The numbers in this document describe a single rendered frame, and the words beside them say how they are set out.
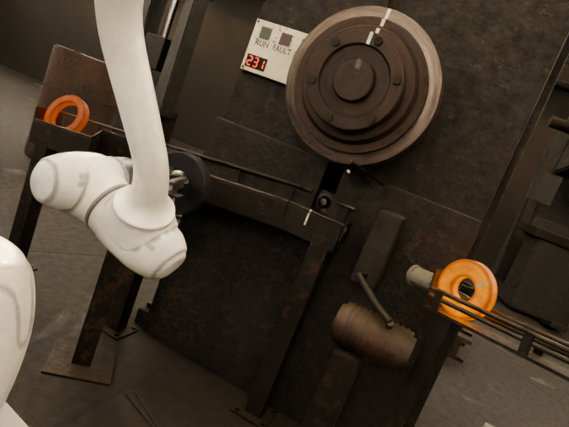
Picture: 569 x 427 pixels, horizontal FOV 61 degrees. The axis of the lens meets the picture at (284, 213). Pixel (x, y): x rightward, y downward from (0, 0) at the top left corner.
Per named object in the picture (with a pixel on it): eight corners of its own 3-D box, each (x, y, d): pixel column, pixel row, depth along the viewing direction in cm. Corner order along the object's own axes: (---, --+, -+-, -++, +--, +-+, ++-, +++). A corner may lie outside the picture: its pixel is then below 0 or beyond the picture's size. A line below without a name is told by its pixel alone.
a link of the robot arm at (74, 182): (77, 184, 97) (120, 226, 94) (8, 187, 82) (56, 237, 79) (102, 141, 93) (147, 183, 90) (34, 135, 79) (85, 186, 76)
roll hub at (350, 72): (297, 113, 148) (331, 23, 143) (383, 145, 139) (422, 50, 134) (291, 110, 142) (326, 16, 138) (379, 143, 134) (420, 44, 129)
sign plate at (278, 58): (242, 69, 174) (259, 19, 171) (306, 91, 166) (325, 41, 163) (240, 68, 172) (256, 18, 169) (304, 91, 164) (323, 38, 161)
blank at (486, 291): (449, 324, 128) (441, 324, 126) (439, 268, 134) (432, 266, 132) (504, 315, 117) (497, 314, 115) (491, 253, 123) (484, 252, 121)
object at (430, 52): (272, 135, 162) (323, -4, 154) (405, 189, 147) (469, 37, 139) (264, 134, 156) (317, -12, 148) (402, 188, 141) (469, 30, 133)
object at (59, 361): (39, 335, 160) (102, 129, 148) (119, 352, 168) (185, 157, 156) (20, 369, 141) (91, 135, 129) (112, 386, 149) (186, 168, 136)
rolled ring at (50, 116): (91, 97, 189) (96, 101, 192) (53, 91, 195) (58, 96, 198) (74, 138, 184) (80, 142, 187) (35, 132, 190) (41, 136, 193)
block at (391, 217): (356, 275, 157) (383, 207, 153) (378, 286, 155) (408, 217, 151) (348, 281, 147) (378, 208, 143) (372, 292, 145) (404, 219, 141)
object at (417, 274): (416, 285, 141) (422, 265, 140) (440, 296, 134) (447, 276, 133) (402, 283, 137) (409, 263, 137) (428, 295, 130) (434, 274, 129)
